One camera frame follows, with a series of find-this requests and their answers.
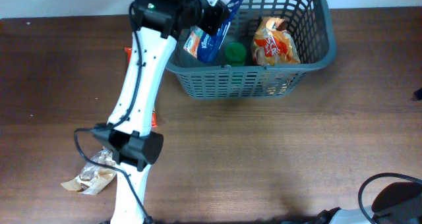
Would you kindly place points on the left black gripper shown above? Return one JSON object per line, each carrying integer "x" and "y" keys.
{"x": 214, "y": 22}

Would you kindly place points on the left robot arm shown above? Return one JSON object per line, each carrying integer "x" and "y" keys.
{"x": 156, "y": 26}

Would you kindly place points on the green lid jar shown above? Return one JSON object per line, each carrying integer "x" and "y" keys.
{"x": 235, "y": 54}

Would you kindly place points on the clear brown snack bag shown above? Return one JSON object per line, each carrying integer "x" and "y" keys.
{"x": 92, "y": 178}

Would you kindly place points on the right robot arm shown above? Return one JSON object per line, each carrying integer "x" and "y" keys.
{"x": 399, "y": 202}

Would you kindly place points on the grey plastic shopping basket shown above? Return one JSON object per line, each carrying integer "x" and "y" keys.
{"x": 310, "y": 25}

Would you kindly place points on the Kleenex tissue multipack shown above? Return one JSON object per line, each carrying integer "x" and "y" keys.
{"x": 214, "y": 36}

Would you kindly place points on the orange Nescafe sachet bag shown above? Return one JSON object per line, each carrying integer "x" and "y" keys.
{"x": 273, "y": 44}

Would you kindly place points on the orange spaghetti pasta pack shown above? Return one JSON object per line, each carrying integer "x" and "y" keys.
{"x": 128, "y": 51}

